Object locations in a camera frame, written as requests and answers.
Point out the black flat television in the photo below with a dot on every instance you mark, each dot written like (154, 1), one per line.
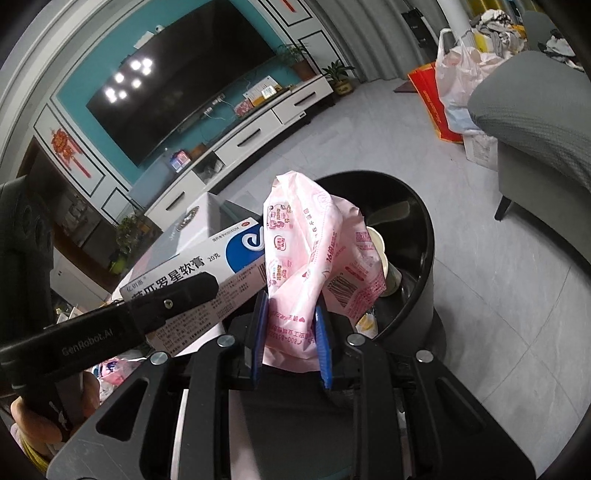
(180, 83)

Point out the white plastic bag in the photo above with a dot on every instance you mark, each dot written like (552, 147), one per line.
(457, 78)

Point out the potted plant in brown pot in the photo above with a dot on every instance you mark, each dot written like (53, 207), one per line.
(298, 57)

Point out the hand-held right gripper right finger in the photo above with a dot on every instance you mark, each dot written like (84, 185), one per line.
(324, 350)

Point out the white cardboard box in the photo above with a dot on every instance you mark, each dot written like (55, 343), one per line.
(210, 207)

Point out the white television cabinet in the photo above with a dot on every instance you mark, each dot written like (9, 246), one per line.
(258, 134)

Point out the leafy plant in dark box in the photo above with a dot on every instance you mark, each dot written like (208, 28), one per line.
(131, 240)

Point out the pink flat box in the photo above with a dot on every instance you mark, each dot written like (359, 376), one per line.
(242, 107)

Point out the red paper bag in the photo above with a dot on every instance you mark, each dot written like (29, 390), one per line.
(436, 101)

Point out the white medicine box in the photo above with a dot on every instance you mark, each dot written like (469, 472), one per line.
(217, 267)

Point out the white yellow wrapper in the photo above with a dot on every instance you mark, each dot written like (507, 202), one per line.
(367, 323)

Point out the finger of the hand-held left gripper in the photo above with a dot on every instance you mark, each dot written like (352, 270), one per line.
(180, 295)

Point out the person's left hand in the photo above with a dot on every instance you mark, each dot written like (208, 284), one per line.
(32, 427)

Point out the black trash bin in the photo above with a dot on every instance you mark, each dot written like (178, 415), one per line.
(415, 258)

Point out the small potted floor plant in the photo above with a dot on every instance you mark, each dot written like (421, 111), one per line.
(340, 76)

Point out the green basin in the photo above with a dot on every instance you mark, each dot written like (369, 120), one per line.
(119, 265)

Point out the paper cup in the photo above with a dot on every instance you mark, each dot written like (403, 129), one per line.
(385, 258)

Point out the white yellow desk calendar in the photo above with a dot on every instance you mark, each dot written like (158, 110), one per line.
(261, 92)

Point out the pile of clothes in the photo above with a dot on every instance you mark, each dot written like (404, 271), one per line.
(498, 27)

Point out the red wall ornament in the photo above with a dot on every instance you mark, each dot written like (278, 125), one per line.
(67, 147)
(288, 4)

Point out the pink printed plastic wrapper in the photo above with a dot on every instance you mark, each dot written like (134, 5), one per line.
(314, 240)

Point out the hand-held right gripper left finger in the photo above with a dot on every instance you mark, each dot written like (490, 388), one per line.
(259, 341)

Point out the crumpled white pink packet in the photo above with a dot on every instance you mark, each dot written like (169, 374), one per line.
(117, 374)

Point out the grey sofa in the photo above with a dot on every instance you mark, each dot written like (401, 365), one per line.
(540, 138)

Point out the clothes on sofa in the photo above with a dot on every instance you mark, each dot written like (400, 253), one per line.
(561, 50)

